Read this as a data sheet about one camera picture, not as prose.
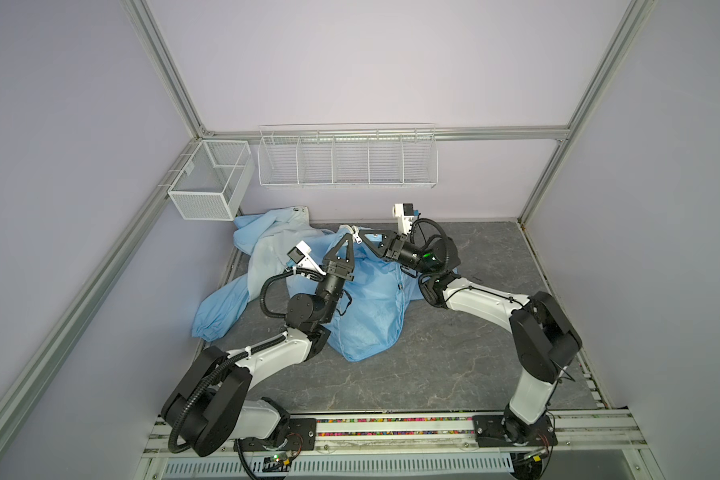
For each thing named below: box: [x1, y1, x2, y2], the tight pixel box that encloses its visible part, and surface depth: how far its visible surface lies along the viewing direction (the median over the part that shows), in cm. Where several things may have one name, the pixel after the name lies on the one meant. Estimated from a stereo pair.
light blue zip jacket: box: [193, 207, 424, 362], surface depth 93 cm
